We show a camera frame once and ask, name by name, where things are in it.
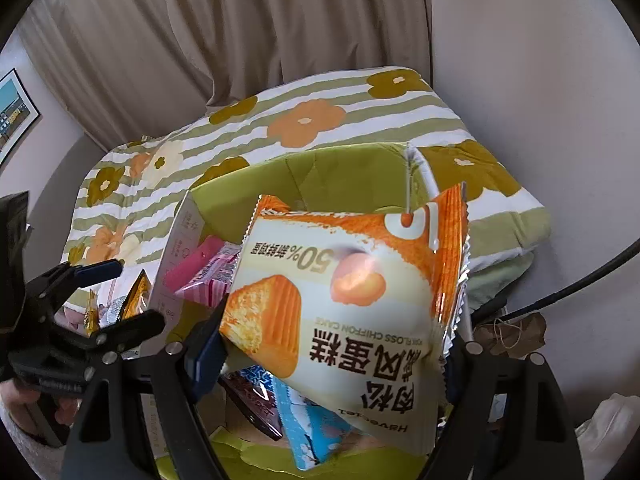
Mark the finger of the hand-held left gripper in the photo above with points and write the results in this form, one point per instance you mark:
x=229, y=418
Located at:
x=135, y=327
x=100, y=270

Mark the gold snack packet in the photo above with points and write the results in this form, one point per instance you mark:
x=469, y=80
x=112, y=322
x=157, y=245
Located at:
x=137, y=295

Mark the orange cake snack packet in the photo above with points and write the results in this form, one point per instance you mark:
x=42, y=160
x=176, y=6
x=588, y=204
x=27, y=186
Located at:
x=350, y=310

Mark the pink striped snack packet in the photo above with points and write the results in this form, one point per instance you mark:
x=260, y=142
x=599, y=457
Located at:
x=215, y=282

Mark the person's left hand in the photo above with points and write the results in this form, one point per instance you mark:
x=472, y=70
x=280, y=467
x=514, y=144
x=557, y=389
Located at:
x=65, y=410

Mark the light blue snack packet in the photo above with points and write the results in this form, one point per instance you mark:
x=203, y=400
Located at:
x=310, y=435

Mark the floral striped blanket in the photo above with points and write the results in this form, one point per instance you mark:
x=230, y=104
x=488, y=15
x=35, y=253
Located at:
x=350, y=105

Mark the green cardboard box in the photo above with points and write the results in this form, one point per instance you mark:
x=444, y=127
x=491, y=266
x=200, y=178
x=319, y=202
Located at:
x=325, y=175

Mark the brown paper bag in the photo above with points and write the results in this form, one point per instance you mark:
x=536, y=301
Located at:
x=525, y=335

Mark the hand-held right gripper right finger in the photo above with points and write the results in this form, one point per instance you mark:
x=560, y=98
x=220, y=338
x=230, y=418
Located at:
x=454, y=362

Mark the white carton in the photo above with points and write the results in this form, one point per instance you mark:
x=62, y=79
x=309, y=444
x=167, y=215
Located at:
x=175, y=260

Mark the black curved rod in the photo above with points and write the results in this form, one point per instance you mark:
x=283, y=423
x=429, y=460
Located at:
x=575, y=287

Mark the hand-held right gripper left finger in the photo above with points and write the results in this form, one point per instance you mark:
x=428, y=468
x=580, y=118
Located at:
x=205, y=355

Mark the dark maroon snack packet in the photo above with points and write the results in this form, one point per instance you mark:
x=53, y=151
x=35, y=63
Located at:
x=255, y=405

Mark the framed wall picture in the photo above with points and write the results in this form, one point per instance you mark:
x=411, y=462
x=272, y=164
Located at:
x=12, y=110

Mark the beige curtain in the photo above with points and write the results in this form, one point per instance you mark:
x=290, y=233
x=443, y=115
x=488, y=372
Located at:
x=200, y=35

